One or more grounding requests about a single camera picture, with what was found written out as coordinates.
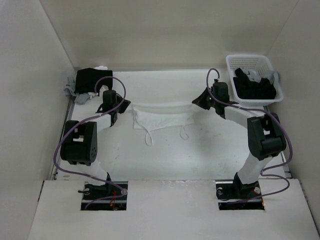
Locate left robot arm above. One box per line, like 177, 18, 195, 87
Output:
57, 90, 131, 167

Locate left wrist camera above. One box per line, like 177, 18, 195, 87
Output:
99, 85, 109, 93

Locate white tank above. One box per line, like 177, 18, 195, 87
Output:
94, 65, 108, 71
132, 102, 195, 146

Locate grey tank top in basket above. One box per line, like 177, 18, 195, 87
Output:
241, 68, 279, 85

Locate black tank tops in basket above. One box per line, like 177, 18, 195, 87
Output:
233, 67, 277, 100

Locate white tank top in stack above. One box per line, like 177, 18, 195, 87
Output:
94, 65, 108, 71

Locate folded black tank top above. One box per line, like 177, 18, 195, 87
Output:
75, 68, 113, 94

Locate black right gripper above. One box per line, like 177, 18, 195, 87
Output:
192, 87, 219, 111

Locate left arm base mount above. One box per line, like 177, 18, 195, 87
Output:
78, 183, 128, 211

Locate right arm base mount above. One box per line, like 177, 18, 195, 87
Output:
215, 180, 265, 211

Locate white plastic basket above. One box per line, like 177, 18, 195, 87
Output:
225, 54, 284, 107

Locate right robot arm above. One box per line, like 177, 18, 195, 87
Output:
192, 81, 287, 199

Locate grey tank top under stack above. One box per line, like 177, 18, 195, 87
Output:
63, 77, 98, 105

